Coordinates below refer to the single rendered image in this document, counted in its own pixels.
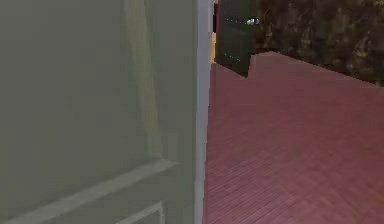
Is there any grey-green panelled room door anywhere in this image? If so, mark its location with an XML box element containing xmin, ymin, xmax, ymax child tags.
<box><xmin>0</xmin><ymin>0</ymin><xmax>214</xmax><ymax>224</ymax></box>

